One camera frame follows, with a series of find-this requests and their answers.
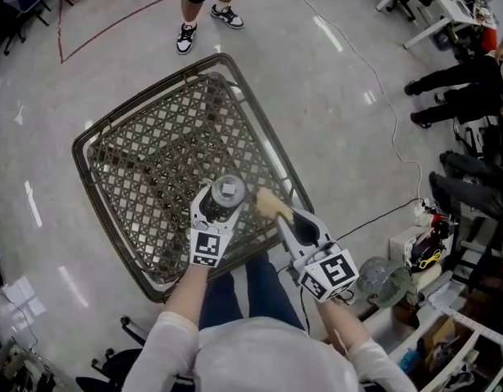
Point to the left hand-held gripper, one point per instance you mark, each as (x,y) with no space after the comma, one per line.
(206,247)

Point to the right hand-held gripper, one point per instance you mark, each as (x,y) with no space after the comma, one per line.
(333,272)

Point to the clear glass jar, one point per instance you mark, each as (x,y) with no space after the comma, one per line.
(229,190)

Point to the yellow sponge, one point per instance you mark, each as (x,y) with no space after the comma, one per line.
(270,204)

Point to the person's left forearm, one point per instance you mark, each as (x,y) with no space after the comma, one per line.
(186,296)

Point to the person's right forearm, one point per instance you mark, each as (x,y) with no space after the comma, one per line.
(341,325)

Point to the person's blue jeans legs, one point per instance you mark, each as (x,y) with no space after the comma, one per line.
(268,292)

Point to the white appliance box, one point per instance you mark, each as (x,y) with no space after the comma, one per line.
(400,245)

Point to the woven wicker glass-top table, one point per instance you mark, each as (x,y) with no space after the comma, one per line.
(145,137)

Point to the white power strip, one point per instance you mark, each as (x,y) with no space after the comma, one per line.
(421,208)

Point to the person's white shirt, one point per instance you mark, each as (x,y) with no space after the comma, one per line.
(268,357)

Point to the grey foam roll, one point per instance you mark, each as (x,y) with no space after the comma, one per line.
(435,284)

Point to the white metal rack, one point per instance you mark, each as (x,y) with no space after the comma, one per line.
(464,320)

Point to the white papers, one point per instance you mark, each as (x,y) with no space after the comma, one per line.
(25,296)

